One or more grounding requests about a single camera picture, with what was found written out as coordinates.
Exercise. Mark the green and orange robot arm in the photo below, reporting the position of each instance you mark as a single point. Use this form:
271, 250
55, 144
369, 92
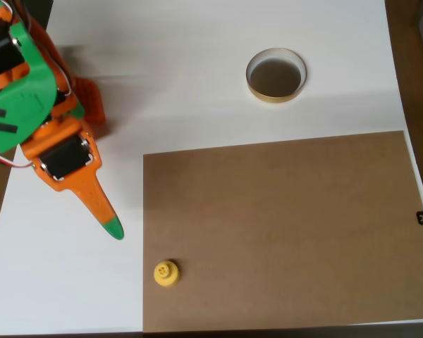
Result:
21, 102

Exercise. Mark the brown fibreboard sheet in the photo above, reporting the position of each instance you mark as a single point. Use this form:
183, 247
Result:
268, 229

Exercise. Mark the orange gripper black servo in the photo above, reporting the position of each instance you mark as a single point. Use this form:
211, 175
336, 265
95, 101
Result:
66, 159

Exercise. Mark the round gold-rimmed dish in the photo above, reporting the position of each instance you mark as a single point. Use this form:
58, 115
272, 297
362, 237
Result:
275, 77

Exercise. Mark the small black clip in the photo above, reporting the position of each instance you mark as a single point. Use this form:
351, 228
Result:
421, 218

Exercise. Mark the small yellow figure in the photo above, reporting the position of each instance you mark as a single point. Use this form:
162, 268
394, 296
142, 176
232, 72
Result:
166, 274

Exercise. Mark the orange robot base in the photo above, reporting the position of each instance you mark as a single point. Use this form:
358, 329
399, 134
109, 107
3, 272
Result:
91, 100

